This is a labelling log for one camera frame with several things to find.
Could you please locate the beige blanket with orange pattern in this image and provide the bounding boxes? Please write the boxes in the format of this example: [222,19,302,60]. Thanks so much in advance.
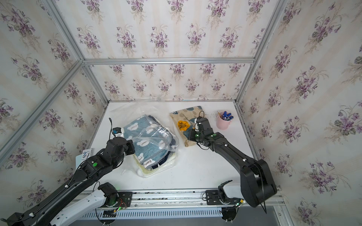
[169,106,203,147]

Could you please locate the clear plastic vacuum bag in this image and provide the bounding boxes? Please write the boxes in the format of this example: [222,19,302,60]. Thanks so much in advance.
[110,102,180,178]

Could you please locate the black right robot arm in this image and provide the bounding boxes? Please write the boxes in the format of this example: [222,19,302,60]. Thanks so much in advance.
[191,116,277,207]

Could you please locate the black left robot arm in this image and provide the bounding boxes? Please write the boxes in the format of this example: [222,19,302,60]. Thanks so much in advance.
[1,137,135,226]

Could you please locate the teal bear pattern blanket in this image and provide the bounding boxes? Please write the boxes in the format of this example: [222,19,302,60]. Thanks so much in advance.
[124,115,179,170]

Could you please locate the pink cup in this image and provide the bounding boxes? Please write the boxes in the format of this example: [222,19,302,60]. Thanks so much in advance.
[216,115,233,130]

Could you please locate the white label card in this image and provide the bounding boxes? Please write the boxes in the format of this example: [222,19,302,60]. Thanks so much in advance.
[75,148,92,168]

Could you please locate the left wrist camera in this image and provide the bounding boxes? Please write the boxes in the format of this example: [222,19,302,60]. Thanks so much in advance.
[111,127,124,137]

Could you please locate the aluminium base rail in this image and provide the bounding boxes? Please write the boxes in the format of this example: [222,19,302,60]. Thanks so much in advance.
[48,186,286,211]

